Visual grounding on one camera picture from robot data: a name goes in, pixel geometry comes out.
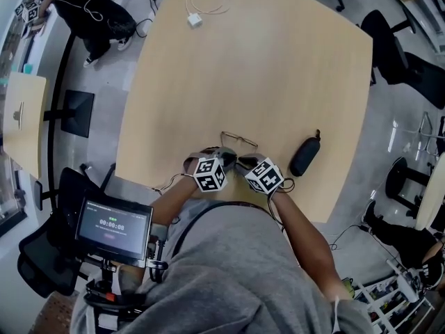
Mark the small black monitor screen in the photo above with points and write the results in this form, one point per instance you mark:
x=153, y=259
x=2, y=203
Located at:
x=113, y=226

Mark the small metal clamp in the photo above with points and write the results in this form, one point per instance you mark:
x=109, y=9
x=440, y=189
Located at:
x=18, y=115

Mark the black reclined office chair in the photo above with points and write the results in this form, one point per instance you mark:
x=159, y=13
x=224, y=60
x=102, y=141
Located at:
x=382, y=40

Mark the small wooden table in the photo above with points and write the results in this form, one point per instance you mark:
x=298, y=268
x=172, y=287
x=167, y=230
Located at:
x=28, y=144

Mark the black mesh office chair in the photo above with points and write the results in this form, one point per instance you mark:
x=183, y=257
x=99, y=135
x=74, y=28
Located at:
x=38, y=256

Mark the thin-framed eyeglasses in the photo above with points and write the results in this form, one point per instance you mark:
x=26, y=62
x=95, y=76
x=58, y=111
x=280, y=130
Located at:
x=241, y=138

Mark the person's right forearm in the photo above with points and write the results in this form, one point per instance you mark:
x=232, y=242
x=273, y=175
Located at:
x=306, y=242

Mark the black stool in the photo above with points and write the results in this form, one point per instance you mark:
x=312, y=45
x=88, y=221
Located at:
x=400, y=179

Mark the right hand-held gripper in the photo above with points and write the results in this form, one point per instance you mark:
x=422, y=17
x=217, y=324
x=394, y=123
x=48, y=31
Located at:
x=266, y=177

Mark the black table base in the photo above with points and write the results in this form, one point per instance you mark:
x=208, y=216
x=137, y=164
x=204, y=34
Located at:
x=78, y=113

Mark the person's grey sweatshirt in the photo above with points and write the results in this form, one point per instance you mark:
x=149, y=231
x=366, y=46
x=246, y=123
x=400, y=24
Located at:
x=226, y=273

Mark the green and black bag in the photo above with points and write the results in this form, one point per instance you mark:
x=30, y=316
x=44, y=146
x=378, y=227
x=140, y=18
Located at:
x=348, y=285

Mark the silver-framed black chair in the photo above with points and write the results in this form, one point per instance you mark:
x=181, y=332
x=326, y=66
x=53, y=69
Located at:
x=426, y=127

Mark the black monitor mount rig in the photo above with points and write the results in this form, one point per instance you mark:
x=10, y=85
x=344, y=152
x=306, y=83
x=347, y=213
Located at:
x=104, y=292

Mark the round wooden table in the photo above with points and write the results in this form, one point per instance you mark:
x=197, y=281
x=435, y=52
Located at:
x=434, y=193

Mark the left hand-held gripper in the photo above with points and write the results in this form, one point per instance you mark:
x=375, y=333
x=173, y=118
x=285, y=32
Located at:
x=208, y=174

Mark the black glasses case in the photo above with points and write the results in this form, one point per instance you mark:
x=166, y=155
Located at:
x=304, y=158

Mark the person's left forearm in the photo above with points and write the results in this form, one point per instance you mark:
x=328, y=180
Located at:
x=174, y=200

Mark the white charger plug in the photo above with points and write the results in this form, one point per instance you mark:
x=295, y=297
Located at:
x=194, y=20

